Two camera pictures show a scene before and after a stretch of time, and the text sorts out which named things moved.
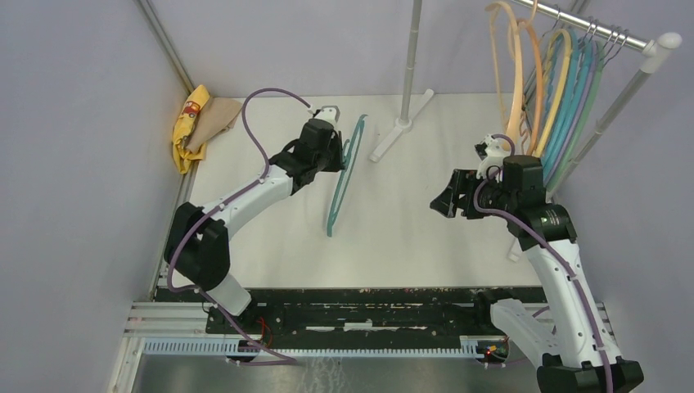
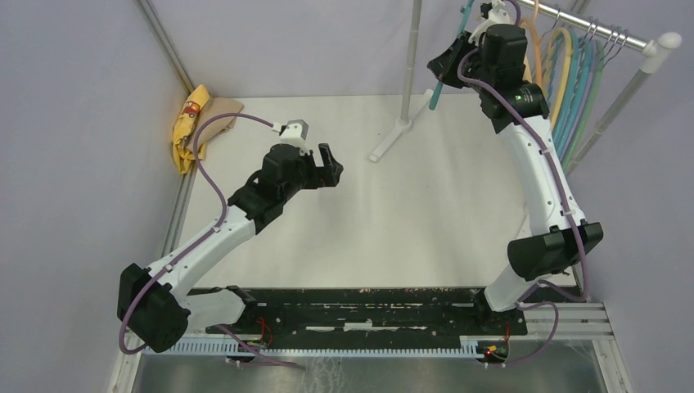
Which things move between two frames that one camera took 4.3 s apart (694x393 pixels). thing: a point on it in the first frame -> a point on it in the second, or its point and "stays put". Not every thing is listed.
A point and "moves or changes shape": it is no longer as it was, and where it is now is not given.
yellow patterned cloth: (188, 117) stays put
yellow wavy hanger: (547, 70) stays put
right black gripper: (461, 181) -> (443, 65)
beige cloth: (216, 115) stays put
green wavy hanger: (600, 56) stays put
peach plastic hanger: (496, 72) moves or changes shape
